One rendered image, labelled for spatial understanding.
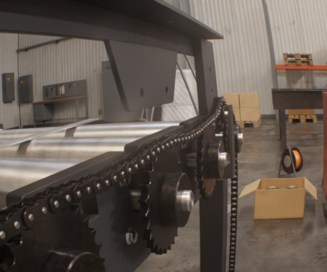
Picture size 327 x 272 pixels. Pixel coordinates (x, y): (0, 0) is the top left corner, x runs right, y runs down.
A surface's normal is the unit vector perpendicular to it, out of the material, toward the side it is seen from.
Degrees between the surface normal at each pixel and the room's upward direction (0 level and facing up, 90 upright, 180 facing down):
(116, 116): 90
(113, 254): 90
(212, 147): 41
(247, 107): 90
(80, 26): 90
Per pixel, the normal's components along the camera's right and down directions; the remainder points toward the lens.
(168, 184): -0.27, -0.64
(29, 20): 0.94, -0.02
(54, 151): -0.33, -0.37
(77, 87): -0.33, 0.15
